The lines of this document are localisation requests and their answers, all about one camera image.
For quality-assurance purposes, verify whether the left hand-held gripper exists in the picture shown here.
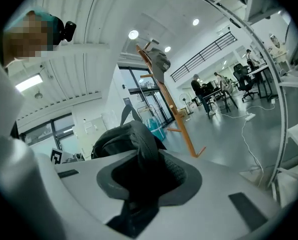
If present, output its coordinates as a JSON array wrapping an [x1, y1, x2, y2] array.
[[50, 147, 65, 165]]

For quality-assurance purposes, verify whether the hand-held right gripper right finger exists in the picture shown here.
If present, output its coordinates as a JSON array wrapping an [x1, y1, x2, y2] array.
[[128, 149, 282, 240]]

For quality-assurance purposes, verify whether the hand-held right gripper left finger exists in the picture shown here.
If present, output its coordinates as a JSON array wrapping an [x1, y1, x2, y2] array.
[[40, 149, 140, 240]]

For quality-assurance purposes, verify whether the orange wooden coat rack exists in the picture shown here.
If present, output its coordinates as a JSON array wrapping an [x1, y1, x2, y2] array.
[[135, 42, 207, 159]]

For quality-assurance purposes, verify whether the black-framed window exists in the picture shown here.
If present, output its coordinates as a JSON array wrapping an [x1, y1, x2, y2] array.
[[17, 112, 76, 150]]

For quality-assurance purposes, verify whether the white cabinet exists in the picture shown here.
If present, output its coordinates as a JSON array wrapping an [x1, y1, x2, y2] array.
[[75, 116, 107, 161]]

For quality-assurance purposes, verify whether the rectangular ceiling light panel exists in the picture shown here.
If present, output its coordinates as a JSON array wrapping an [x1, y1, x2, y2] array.
[[15, 74, 44, 93]]

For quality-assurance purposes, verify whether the teal bag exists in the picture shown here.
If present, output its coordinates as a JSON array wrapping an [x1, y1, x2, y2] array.
[[146, 117, 167, 142]]

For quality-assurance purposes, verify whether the standing floor fan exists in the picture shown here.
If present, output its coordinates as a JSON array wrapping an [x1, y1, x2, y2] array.
[[178, 93, 190, 117]]

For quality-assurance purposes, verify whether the black work table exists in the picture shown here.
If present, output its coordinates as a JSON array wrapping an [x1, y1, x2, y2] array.
[[201, 85, 239, 113]]

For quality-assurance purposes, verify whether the glass entrance door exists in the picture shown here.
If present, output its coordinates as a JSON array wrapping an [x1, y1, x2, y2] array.
[[118, 67, 175, 125]]

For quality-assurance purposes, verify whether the black office chair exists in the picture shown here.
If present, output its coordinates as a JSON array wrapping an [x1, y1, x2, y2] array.
[[232, 63, 259, 103]]

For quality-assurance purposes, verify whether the teal head cap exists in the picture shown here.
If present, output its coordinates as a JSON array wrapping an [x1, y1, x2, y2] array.
[[4, 7, 65, 53]]

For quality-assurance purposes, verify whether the black-legged white desk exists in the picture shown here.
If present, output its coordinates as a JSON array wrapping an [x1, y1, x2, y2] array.
[[246, 64, 280, 103]]

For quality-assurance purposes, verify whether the grey baseball cap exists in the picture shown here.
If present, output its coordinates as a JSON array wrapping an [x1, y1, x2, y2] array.
[[147, 47, 172, 84]]

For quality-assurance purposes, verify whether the black balcony railing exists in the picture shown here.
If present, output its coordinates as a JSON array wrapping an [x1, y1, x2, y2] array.
[[170, 31, 237, 83]]

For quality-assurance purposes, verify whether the white power cable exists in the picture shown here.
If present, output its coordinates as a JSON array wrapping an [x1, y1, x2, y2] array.
[[218, 104, 277, 189]]

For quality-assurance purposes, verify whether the black head-mounted camera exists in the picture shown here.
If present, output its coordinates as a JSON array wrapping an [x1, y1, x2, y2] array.
[[63, 20, 78, 43]]

